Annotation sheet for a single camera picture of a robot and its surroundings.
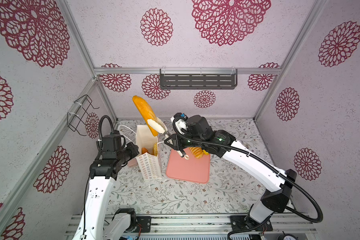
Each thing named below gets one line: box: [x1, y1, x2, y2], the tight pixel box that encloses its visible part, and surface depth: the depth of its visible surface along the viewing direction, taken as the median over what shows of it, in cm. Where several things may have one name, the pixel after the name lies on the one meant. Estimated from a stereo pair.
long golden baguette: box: [132, 95, 159, 137], surface depth 66 cm
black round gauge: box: [276, 231, 298, 240], surface depth 70 cm
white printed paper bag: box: [135, 125, 162, 180], surface depth 79 cm
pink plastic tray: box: [166, 148, 211, 184], surface depth 94 cm
